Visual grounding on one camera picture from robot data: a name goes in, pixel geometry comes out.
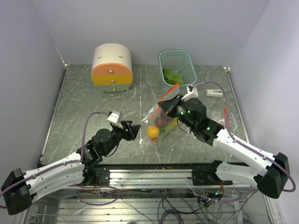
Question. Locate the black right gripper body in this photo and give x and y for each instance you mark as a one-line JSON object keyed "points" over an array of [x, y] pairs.
{"points": [[179, 110]]}

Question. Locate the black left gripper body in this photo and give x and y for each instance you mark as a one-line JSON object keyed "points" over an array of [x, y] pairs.
{"points": [[118, 132]]}

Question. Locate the zip bag with fruit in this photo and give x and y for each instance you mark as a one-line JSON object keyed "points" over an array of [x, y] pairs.
{"points": [[156, 122]]}

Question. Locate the green fake leafy vegetable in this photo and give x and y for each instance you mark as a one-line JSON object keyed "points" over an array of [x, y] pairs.
{"points": [[172, 77]]}

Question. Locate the zip bag with fake food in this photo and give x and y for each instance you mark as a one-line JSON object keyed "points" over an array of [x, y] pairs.
{"points": [[220, 117]]}

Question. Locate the light blue plastic basket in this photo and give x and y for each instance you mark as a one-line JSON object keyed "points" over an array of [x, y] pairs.
{"points": [[178, 61]]}

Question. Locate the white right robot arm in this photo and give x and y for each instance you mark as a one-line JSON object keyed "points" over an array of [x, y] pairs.
{"points": [[265, 171]]}

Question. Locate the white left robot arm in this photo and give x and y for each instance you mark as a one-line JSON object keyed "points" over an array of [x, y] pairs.
{"points": [[21, 189]]}

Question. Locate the small white device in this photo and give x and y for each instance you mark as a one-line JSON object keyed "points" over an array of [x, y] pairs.
{"points": [[214, 93]]}

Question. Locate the round three-drawer cabinet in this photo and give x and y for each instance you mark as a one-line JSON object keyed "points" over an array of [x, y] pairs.
{"points": [[112, 68]]}

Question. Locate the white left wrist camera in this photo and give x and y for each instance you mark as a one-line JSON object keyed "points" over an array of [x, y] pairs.
{"points": [[115, 117]]}

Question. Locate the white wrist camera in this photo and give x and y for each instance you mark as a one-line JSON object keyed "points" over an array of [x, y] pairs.
{"points": [[192, 92], [115, 117]]}

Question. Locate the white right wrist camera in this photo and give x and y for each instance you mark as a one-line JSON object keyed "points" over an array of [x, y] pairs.
{"points": [[192, 92]]}

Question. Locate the aluminium frame rail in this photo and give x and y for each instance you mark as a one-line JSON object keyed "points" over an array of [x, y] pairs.
{"points": [[174, 177]]}

